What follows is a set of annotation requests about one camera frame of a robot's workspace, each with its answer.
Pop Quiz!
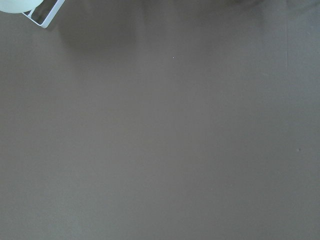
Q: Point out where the pastel white cup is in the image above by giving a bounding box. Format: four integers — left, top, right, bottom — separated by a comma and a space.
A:
0, 0, 43, 14

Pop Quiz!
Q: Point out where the white wire cup rack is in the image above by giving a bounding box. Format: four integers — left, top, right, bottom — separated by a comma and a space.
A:
22, 0, 65, 29

